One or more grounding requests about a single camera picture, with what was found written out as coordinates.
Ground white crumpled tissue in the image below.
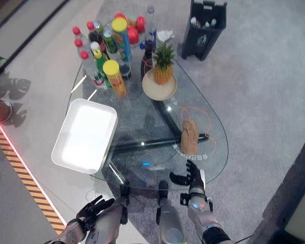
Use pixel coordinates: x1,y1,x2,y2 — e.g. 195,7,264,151
156,29,175,43

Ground orange chip can yellow lid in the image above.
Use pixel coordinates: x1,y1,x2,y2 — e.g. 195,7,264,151
102,59,128,98

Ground pineapple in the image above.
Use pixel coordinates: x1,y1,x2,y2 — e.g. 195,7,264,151
152,41,176,85

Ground white-capped bottle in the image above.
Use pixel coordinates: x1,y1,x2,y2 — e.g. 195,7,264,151
89,41,102,58

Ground orange cable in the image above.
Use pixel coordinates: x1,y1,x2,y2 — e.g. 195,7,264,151
179,106,217,156

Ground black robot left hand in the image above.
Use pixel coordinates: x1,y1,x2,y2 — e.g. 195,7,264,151
76,195,115,226

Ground yellow black hazard tape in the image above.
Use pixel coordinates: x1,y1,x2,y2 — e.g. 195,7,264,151
0,121,67,235

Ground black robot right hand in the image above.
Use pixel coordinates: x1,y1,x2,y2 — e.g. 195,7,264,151
169,160,207,189

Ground black table frame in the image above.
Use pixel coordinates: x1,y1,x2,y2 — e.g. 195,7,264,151
109,99,209,184

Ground silver robot left leg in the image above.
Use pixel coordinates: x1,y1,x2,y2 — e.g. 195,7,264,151
87,179,131,244

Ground tall clear water bottle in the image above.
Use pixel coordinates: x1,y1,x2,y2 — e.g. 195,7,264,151
145,5,158,41

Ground silver robot right leg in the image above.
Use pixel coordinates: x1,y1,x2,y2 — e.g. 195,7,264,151
155,179,189,244

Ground dark cola bottle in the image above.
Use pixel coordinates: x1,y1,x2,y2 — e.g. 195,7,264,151
141,33,156,76

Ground black round can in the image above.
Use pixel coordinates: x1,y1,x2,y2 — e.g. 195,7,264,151
119,63,132,79

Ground green soda bottle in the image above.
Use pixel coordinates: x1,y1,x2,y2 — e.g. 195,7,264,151
102,27,119,54

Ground red-capped water bottle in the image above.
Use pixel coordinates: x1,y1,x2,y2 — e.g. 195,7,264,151
72,26,88,43
74,38,91,55
79,50,105,88

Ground silver robot leg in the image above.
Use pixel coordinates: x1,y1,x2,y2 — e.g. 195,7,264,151
87,179,131,244
155,179,189,244

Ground white rectangular basket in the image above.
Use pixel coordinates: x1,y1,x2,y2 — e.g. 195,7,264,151
51,98,118,175

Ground beige round plate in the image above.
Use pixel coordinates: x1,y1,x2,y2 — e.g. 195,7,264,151
141,69,178,101

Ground dark furniture edge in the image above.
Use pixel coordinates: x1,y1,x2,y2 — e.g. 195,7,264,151
254,127,305,244

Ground potted plant pot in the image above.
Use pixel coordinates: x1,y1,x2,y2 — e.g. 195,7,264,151
0,98,14,123

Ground green chip can yellow lid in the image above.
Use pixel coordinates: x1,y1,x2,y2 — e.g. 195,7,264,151
111,17,133,63

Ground black trash bin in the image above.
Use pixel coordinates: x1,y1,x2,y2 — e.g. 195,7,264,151
181,0,228,61

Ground red-capped cola bottle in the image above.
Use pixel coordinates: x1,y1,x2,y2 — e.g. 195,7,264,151
86,21,110,59

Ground green bottle yellow label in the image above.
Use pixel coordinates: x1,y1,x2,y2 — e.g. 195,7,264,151
93,49,112,88

